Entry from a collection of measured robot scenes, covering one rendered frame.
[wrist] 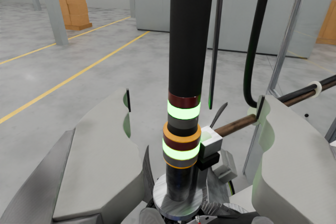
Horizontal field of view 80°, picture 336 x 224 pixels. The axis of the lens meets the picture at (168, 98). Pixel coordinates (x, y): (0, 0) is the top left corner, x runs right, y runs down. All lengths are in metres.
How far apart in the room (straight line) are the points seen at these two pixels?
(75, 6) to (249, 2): 5.77
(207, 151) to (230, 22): 5.56
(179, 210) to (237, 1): 5.55
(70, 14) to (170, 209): 8.59
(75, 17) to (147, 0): 2.71
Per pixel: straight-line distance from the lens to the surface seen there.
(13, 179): 2.62
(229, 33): 5.83
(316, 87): 0.46
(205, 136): 0.26
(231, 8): 5.73
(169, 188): 0.29
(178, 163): 0.24
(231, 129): 0.29
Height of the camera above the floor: 1.73
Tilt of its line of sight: 31 degrees down
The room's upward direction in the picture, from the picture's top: 1 degrees clockwise
